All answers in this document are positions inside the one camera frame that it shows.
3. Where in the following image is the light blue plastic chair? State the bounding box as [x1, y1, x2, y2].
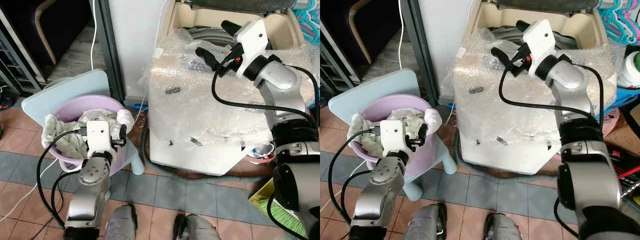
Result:
[21, 69, 147, 176]
[327, 69, 459, 201]

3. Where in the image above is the pink plastic wash basin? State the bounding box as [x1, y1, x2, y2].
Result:
[352, 94, 436, 177]
[47, 94, 129, 174]

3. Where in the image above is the brown cardboard box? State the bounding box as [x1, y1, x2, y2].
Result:
[605, 105, 640, 157]

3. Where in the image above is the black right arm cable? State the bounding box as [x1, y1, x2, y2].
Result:
[553, 194, 582, 239]
[211, 55, 321, 126]
[498, 55, 606, 122]
[266, 189, 302, 240]

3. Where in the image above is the white garment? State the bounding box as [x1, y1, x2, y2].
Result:
[348, 107, 444, 159]
[42, 107, 136, 161]

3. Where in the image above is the white detergent bottle green cap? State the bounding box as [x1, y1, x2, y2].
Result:
[617, 49, 640, 90]

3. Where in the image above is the pink plastic clothes hanger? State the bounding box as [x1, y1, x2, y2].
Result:
[614, 0, 640, 47]

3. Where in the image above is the turquoise plastic clothes hanger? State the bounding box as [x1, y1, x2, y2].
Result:
[293, 0, 321, 45]
[597, 1, 632, 47]

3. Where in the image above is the white top-load washing machine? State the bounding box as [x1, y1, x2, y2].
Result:
[452, 0, 619, 176]
[145, 0, 321, 177]

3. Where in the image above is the thin white hanging cable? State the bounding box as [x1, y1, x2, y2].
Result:
[397, 0, 405, 71]
[89, 0, 97, 71]

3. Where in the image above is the dark grey door frame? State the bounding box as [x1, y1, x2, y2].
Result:
[400, 0, 434, 106]
[94, 0, 126, 104]

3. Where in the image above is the grey left robot leg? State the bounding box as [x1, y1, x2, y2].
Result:
[404, 202, 448, 240]
[104, 203, 139, 240]

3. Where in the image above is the blue plastic basket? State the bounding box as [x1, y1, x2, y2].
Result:
[607, 86, 640, 109]

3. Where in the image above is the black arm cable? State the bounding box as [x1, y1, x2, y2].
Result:
[266, 189, 302, 240]
[211, 55, 321, 126]
[553, 194, 582, 239]
[328, 128, 384, 227]
[37, 128, 89, 229]
[498, 55, 606, 122]

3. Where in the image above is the clear bubble wrap sheet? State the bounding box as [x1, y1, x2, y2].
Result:
[447, 27, 622, 149]
[142, 27, 321, 151]

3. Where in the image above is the grey right robot leg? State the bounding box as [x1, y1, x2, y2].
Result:
[482, 212, 526, 240]
[173, 213, 221, 240]

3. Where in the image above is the grey robot leg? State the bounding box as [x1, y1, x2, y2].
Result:
[482, 212, 526, 240]
[173, 213, 221, 240]
[104, 203, 139, 240]
[404, 202, 448, 240]

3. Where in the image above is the green plastic dustpan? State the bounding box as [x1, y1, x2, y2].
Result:
[249, 176, 307, 240]

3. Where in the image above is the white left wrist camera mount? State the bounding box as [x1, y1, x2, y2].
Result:
[85, 120, 114, 156]
[380, 119, 409, 154]

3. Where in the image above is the dark metal rack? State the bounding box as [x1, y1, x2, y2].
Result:
[320, 30, 346, 96]
[0, 7, 49, 96]

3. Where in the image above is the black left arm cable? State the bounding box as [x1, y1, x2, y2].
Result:
[37, 128, 89, 229]
[328, 128, 384, 227]

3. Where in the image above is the small patterned plastic cup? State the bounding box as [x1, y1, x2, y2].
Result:
[248, 142, 276, 160]

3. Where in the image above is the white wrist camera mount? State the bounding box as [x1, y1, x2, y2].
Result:
[85, 120, 114, 156]
[380, 119, 409, 154]
[522, 19, 557, 79]
[234, 19, 269, 79]

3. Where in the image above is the curved wooden chair frame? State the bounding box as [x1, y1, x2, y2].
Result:
[348, 0, 374, 64]
[32, 0, 60, 66]

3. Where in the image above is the white cable on floor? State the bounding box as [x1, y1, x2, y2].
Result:
[0, 157, 59, 222]
[320, 160, 367, 213]

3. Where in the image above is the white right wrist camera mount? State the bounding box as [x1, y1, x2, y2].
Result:
[234, 19, 269, 79]
[522, 19, 557, 79]

